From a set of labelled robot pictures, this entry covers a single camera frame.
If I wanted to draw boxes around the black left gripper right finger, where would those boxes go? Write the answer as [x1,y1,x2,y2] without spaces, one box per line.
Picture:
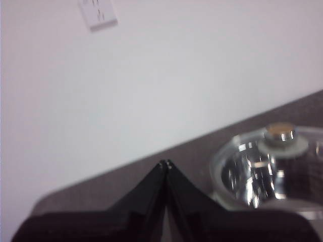
[165,159,320,242]

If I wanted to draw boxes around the white wall socket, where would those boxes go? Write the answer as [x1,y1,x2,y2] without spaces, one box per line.
[77,0,119,33]

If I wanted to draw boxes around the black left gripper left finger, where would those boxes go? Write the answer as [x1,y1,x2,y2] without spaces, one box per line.
[11,159,167,242]

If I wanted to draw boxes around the glass lid with green knob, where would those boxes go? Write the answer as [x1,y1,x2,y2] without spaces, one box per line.
[210,122,323,222]

